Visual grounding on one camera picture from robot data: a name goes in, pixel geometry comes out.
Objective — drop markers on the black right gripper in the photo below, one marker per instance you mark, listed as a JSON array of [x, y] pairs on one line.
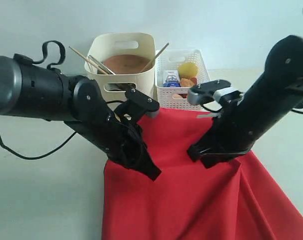
[[236, 131]]

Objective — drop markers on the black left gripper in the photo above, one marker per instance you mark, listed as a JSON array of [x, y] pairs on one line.
[[97, 123]]

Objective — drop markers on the red table cloth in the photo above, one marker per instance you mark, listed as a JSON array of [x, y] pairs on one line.
[[236, 200]]

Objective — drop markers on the brown egg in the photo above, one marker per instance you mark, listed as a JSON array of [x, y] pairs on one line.
[[177, 96]]

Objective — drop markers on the fried breaded nugget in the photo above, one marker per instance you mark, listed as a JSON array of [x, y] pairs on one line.
[[186, 83]]

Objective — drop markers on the red sausage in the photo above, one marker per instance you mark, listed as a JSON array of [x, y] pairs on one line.
[[194, 80]]

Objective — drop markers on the blue white milk carton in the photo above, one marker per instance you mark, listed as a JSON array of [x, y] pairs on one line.
[[171, 79]]

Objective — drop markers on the yellow lemon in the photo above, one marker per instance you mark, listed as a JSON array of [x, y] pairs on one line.
[[188, 70]]

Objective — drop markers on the brown round plate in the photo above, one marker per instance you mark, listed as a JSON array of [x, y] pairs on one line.
[[125, 64]]

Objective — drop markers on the metal table knife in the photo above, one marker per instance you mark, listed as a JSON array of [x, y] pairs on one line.
[[101, 66]]

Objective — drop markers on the wooden chopstick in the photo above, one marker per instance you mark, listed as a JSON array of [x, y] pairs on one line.
[[86, 59], [152, 61]]

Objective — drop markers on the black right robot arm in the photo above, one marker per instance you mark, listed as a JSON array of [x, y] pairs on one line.
[[283, 71]]

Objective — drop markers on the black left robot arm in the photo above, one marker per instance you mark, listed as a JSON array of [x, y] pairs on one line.
[[34, 92]]

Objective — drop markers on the cream plastic storage bin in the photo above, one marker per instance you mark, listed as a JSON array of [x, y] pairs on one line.
[[130, 43]]

